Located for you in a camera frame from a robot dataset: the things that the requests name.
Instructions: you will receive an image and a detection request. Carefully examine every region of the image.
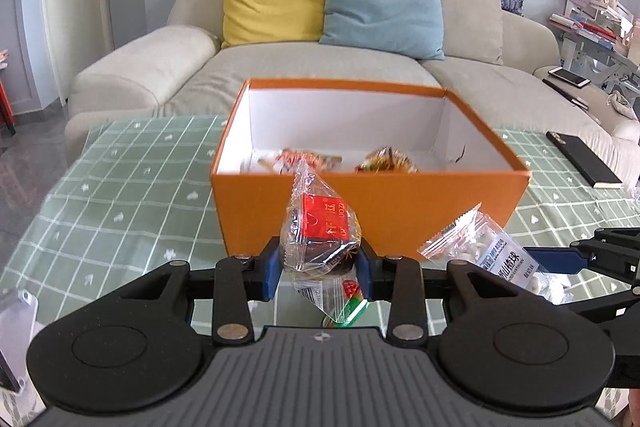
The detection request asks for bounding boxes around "white smartphone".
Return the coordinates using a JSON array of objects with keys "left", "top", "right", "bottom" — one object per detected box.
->
[{"left": 546, "top": 66, "right": 591, "bottom": 89}]

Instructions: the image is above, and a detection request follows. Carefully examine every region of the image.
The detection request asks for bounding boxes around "brown dried snack packet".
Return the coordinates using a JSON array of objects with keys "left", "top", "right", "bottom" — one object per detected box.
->
[{"left": 354, "top": 145, "right": 422, "bottom": 174}]

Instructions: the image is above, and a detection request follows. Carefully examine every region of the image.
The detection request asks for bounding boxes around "orange cardboard box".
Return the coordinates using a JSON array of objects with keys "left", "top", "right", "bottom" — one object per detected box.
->
[{"left": 210, "top": 78, "right": 532, "bottom": 261}]

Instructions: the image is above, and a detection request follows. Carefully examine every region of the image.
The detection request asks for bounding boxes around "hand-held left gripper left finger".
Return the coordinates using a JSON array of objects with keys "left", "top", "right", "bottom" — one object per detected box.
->
[{"left": 117, "top": 237, "right": 282, "bottom": 344}]

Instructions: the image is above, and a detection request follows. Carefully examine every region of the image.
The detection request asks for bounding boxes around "white crumpled cloth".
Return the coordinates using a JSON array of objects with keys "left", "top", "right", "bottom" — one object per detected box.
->
[{"left": 607, "top": 91, "right": 634, "bottom": 121}]

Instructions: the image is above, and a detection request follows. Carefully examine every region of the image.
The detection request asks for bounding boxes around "silver tablet stand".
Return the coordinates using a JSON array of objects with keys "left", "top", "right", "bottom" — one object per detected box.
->
[{"left": 0, "top": 288, "right": 39, "bottom": 360}]

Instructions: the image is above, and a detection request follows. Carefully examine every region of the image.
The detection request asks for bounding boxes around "beige sofa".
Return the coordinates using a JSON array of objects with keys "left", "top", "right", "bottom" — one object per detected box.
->
[{"left": 64, "top": 0, "right": 640, "bottom": 188}]

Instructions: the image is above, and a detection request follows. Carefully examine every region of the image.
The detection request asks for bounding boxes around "green checkered tablecloth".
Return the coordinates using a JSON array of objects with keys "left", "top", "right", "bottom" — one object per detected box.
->
[{"left": 0, "top": 114, "right": 640, "bottom": 339}]

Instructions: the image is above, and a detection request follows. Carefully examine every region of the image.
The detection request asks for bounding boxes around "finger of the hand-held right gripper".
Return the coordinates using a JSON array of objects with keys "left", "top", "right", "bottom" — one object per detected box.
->
[
  {"left": 546, "top": 283, "right": 640, "bottom": 334},
  {"left": 521, "top": 226, "right": 640, "bottom": 281}
]

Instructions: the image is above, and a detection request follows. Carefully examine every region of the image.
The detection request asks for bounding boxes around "clear packet dark snack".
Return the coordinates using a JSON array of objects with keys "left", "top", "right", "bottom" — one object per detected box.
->
[{"left": 279, "top": 159, "right": 364, "bottom": 281}]

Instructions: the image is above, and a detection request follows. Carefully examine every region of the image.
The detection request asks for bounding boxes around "green printed clear packet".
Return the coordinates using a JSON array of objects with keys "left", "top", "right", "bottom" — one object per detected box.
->
[{"left": 294, "top": 277, "right": 372, "bottom": 331}]

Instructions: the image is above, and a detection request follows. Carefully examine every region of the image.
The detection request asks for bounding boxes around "black notebook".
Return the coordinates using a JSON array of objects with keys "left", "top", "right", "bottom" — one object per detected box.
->
[{"left": 545, "top": 130, "right": 625, "bottom": 189}]

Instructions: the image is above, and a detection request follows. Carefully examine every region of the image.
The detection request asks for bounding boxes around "cluttered side shelf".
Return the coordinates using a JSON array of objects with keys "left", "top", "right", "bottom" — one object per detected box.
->
[{"left": 547, "top": 0, "right": 640, "bottom": 94}]

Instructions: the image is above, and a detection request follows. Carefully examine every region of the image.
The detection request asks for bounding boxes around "fries snack bag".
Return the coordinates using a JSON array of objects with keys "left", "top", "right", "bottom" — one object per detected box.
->
[{"left": 256, "top": 147, "right": 347, "bottom": 176}]

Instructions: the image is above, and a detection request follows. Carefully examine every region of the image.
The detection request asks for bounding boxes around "clear packet of white balls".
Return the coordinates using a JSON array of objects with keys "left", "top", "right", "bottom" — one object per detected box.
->
[{"left": 417, "top": 203, "right": 577, "bottom": 306}]

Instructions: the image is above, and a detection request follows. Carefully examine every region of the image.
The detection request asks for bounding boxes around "red stool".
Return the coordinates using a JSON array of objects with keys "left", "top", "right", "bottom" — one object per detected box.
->
[{"left": 0, "top": 49, "right": 16, "bottom": 138}]

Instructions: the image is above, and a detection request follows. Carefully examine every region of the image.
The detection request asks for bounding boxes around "blue cushion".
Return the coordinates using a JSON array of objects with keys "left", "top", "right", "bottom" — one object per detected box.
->
[{"left": 318, "top": 0, "right": 446, "bottom": 62}]

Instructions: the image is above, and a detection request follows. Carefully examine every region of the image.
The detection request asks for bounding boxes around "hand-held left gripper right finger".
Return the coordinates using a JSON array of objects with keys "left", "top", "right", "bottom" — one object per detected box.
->
[{"left": 355, "top": 239, "right": 526, "bottom": 344}]

